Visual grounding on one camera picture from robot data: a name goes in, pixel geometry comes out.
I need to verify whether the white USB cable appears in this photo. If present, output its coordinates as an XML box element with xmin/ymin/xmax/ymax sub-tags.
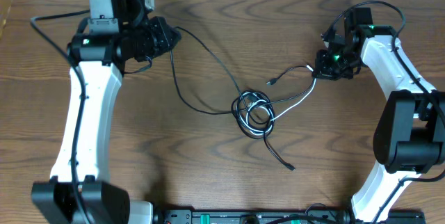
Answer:
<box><xmin>240</xmin><ymin>64</ymin><xmax>318</xmax><ymax>136</ymax></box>

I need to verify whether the black USB cable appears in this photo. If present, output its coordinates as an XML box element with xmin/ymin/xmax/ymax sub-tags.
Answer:
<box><xmin>168</xmin><ymin>26</ymin><xmax>316</xmax><ymax>172</ymax></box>

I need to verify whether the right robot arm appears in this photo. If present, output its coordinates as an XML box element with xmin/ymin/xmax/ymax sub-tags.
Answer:
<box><xmin>312</xmin><ymin>3</ymin><xmax>444</xmax><ymax>223</ymax></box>

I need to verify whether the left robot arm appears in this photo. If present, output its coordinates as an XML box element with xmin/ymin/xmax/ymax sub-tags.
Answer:
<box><xmin>31</xmin><ymin>0</ymin><xmax>181</xmax><ymax>223</ymax></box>

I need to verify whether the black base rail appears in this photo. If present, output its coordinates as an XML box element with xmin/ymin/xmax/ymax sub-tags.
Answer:
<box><xmin>152</xmin><ymin>209</ymin><xmax>427</xmax><ymax>224</ymax></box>

